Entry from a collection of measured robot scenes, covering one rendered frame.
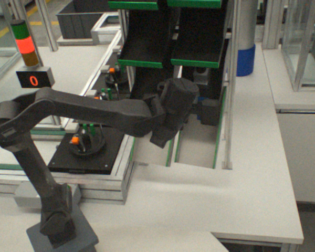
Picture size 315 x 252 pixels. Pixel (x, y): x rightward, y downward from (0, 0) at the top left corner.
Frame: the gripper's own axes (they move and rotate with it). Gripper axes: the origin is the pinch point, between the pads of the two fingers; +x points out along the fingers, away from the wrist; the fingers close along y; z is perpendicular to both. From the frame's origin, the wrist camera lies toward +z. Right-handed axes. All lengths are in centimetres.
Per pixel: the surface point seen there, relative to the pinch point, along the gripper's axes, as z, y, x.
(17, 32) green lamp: 12, 63, 15
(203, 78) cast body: 1.2, -0.8, 18.7
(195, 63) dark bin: 7.8, -0.2, 9.0
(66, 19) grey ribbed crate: -4, 158, 186
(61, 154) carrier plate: -31, 51, 13
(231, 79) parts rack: 0.1, -8.4, 24.8
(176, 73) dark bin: 1.5, 8.5, 20.7
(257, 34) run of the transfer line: -4, -8, 145
